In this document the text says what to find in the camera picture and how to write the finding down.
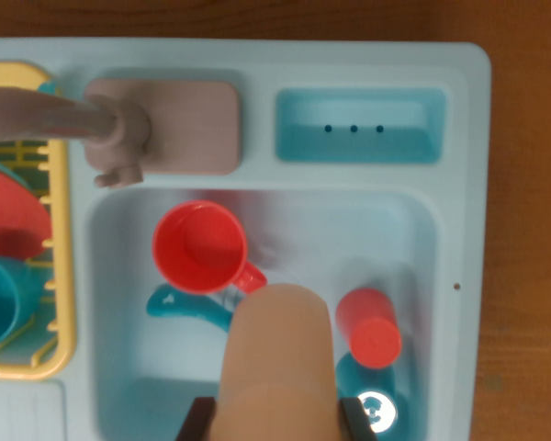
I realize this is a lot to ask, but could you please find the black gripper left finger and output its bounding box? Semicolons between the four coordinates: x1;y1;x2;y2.
176;397;218;441

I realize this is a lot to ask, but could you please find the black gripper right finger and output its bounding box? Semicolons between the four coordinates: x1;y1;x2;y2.
338;397;378;441

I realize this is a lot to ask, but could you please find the cream toy detergent bottle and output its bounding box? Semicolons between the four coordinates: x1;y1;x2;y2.
210;283;345;441

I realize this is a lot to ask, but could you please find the light blue toy sink unit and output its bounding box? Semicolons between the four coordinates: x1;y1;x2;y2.
0;37;492;441

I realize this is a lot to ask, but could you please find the teal toy tumbler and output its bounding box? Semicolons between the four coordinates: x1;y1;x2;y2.
335;351;412;435

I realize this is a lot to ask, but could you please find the coral toy tumbler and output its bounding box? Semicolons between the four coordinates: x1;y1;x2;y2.
334;287;403;369

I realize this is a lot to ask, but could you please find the teal toy dish brush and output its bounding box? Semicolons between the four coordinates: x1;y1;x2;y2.
145;283;240;341

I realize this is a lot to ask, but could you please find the coral toy mug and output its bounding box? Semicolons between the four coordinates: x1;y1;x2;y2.
151;200;268;296

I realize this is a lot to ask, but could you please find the teal toy mug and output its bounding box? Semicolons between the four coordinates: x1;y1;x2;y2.
0;255;45;350

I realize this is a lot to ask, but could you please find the yellow toy dish rack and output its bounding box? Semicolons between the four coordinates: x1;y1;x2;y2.
0;62;78;381

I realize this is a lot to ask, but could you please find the coral toy plate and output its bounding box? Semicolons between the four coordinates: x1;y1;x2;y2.
0;163;54;261

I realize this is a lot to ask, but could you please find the teal toy plate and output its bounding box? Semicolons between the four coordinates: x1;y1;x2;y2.
0;153;33;194

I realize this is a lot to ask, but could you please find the grey toy faucet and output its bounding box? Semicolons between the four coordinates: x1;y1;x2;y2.
0;86;153;189

